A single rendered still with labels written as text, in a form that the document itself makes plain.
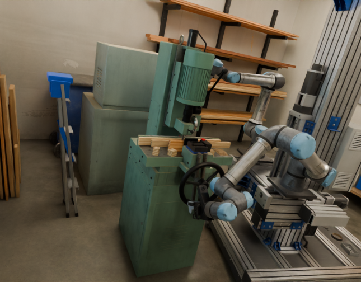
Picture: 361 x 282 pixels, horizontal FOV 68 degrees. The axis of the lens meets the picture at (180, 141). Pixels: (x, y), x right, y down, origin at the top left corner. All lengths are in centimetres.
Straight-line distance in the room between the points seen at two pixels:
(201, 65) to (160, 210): 91
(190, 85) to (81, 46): 242
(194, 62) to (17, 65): 263
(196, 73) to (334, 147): 111
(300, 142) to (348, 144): 83
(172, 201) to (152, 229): 22
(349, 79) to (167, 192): 133
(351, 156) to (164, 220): 134
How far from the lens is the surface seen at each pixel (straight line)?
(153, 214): 173
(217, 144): 189
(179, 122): 171
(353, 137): 210
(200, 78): 158
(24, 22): 376
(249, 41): 498
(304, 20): 551
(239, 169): 133
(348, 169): 221
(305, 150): 134
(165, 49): 185
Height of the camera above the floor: 150
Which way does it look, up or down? 19 degrees down
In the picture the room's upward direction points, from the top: 12 degrees clockwise
